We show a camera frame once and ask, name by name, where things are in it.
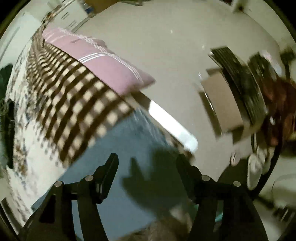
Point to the cardboard box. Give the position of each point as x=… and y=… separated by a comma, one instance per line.
x=226, y=111

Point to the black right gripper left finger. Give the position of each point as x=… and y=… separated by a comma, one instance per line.
x=53, y=220

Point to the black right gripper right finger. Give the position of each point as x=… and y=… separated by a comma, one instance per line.
x=225, y=211

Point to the brown checkered blanket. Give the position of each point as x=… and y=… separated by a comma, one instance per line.
x=72, y=106

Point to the white bed frame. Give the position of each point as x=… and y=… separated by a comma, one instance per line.
x=171, y=125

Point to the dark green garment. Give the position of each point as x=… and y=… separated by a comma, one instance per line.
x=5, y=74

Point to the floral bedspread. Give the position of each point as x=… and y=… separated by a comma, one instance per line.
x=36, y=163

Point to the pink striped pillow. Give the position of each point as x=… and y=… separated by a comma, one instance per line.
x=119, y=74

